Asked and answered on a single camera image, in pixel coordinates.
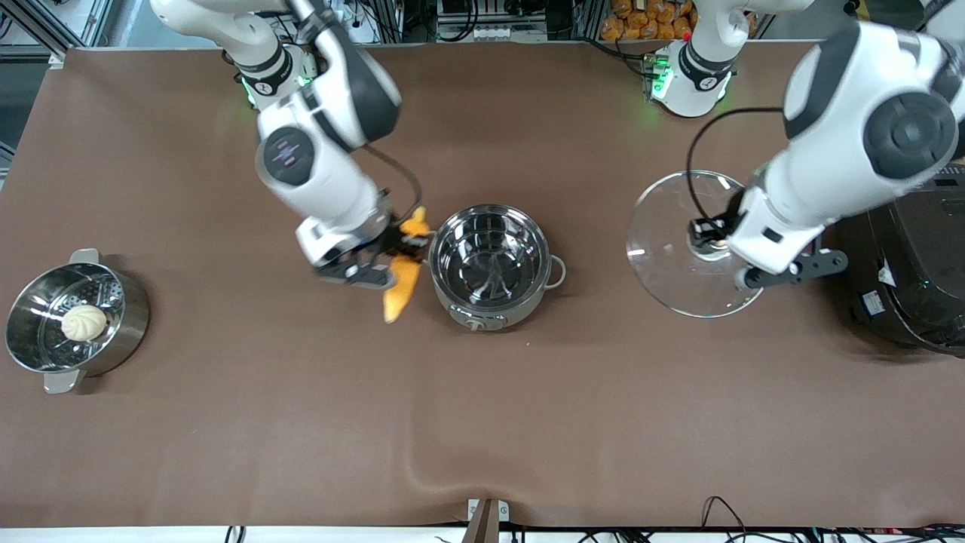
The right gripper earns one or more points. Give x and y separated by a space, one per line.
391 240

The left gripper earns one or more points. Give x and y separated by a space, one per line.
725 223

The yellow corn cob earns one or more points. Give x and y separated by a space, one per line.
401 290

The round glass pot lid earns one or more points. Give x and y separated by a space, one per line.
663 241

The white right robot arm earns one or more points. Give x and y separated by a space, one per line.
317 151

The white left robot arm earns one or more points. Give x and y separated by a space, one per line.
859 143

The grey electric cooking pot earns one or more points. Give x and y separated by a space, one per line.
490 260

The stainless steel steamer pot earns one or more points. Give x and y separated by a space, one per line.
128 317

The black rice cooker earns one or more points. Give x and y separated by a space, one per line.
905 271

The brown table mat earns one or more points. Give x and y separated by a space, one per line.
301 430

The bag of orange snacks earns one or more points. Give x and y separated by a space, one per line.
641 19

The white power strip with plugs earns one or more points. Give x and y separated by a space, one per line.
368 32

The long white power strip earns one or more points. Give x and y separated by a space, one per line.
507 33

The white steamed bun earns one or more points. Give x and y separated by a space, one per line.
84 323

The aluminium frame profile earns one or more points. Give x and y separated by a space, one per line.
68 23

